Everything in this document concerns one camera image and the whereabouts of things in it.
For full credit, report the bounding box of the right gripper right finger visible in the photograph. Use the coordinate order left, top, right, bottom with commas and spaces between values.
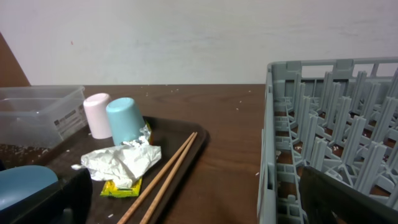
299, 167, 397, 223

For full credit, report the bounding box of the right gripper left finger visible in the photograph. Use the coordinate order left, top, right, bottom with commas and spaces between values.
1, 169, 93, 223

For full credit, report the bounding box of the grey dishwasher rack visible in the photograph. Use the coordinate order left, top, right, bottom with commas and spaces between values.
257, 57, 397, 223

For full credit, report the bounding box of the yellow green wrapper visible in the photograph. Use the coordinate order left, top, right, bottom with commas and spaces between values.
100, 121, 152, 198

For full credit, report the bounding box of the dark blue plate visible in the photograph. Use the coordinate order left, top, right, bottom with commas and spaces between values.
1, 165, 58, 210

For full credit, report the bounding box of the left wooden chopstick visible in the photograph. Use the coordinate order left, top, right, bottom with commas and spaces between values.
118, 132, 195, 224

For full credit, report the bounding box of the wooden chopstick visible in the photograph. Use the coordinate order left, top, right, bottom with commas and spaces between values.
118, 132, 195, 224
140, 132, 198, 224

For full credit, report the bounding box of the crumpled white paper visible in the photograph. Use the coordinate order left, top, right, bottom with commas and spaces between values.
72, 124, 162, 189

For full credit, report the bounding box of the right wooden chopstick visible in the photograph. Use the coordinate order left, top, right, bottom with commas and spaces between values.
140, 132, 198, 224

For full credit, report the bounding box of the clear plastic container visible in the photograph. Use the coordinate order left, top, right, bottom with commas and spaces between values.
1, 86, 87, 148

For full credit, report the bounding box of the light blue plastic cup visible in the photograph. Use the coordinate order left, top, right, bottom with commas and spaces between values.
106, 97, 146, 146

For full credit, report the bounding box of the white plastic cup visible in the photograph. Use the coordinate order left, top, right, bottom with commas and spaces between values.
83, 93, 112, 139

